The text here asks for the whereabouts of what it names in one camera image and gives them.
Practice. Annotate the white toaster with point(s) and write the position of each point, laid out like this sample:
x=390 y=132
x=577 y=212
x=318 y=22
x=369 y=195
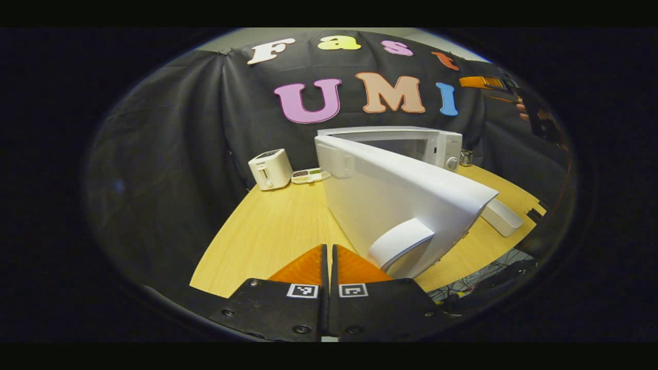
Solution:
x=270 y=169

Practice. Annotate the white food tray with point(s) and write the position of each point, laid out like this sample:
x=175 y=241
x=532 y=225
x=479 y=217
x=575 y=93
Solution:
x=501 y=218

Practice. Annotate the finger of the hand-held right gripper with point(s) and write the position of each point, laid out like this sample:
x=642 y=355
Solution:
x=480 y=82

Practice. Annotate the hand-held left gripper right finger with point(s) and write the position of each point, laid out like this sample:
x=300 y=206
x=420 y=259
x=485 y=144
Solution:
x=370 y=313

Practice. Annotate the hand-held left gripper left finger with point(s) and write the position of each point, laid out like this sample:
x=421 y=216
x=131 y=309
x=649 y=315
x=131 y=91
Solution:
x=288 y=313

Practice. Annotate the white compartment snack tray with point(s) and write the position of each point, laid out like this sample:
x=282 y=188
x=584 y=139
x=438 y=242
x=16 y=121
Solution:
x=308 y=176

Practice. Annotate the small glass jar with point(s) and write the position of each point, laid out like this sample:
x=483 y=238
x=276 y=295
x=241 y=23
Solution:
x=465 y=158

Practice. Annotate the black backdrop cloth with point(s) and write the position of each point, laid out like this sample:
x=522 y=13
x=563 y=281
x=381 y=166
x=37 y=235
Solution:
x=169 y=144

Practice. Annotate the white microwave oven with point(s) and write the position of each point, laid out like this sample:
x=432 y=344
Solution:
x=390 y=195

